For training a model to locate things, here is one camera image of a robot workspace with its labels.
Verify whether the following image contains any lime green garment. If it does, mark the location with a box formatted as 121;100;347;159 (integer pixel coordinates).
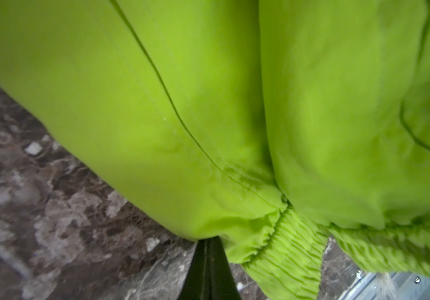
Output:
0;1;430;300

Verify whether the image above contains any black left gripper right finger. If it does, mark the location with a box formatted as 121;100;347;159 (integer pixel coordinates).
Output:
208;237;241;300

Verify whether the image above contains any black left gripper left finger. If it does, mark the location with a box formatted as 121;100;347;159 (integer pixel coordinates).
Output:
178;239;209;300

